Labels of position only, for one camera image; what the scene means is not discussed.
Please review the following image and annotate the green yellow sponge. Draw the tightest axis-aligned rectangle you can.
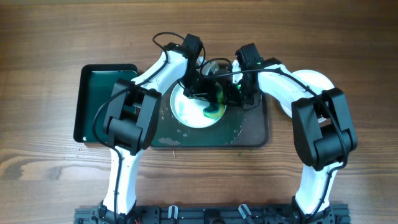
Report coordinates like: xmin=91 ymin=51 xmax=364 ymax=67
xmin=203 ymin=90 xmax=226 ymax=119

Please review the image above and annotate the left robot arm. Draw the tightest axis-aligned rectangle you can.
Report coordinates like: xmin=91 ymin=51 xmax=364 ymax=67
xmin=93 ymin=34 xmax=220 ymax=223

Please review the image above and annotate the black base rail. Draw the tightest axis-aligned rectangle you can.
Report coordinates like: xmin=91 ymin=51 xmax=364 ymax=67
xmin=73 ymin=204 xmax=351 ymax=224

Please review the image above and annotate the dark serving tray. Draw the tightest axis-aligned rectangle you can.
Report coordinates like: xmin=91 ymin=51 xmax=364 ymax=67
xmin=150 ymin=83 xmax=270 ymax=149

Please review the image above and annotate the white plate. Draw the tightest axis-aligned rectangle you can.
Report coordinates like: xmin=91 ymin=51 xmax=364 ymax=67
xmin=170 ymin=84 xmax=221 ymax=129
xmin=278 ymin=69 xmax=335 ymax=124

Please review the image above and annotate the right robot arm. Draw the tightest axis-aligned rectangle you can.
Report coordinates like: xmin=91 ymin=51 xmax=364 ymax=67
xmin=225 ymin=44 xmax=358 ymax=223

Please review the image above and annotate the black water tub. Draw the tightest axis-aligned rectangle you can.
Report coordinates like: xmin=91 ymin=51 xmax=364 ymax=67
xmin=73 ymin=63 xmax=137 ymax=143

